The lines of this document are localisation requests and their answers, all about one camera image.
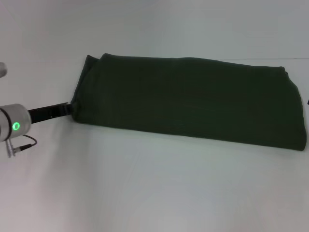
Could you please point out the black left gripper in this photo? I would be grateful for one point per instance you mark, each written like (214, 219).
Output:
(48, 113)

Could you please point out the dark green FREE t-shirt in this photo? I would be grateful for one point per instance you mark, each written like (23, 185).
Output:
(181, 96)

